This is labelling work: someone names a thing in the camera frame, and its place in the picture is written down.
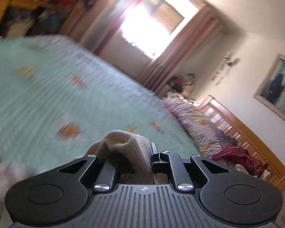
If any white striped knit sweater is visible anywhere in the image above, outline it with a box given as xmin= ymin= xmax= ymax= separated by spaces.
xmin=0 ymin=130 xmax=153 ymax=202

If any floral pink pillow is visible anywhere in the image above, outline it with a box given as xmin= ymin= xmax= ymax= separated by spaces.
xmin=164 ymin=96 xmax=241 ymax=158

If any red striped cloth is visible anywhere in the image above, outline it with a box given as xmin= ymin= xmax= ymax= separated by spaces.
xmin=210 ymin=146 xmax=268 ymax=177

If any green quilted bee bedspread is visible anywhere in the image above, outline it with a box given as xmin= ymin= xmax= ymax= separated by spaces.
xmin=0 ymin=36 xmax=199 ymax=173

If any wooden bed headboard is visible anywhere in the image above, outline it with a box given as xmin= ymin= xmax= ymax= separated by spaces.
xmin=198 ymin=95 xmax=285 ymax=192

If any framed wedding photo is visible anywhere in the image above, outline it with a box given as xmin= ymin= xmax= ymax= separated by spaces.
xmin=254 ymin=54 xmax=285 ymax=121

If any pink striped curtain right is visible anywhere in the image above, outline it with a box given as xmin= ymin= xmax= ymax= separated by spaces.
xmin=138 ymin=4 xmax=222 ymax=94

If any pink sheer curtain left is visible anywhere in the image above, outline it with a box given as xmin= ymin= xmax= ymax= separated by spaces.
xmin=59 ymin=0 xmax=143 ymax=56

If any wall hanging ornament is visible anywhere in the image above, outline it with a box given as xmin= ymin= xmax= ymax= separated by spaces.
xmin=211 ymin=51 xmax=239 ymax=86

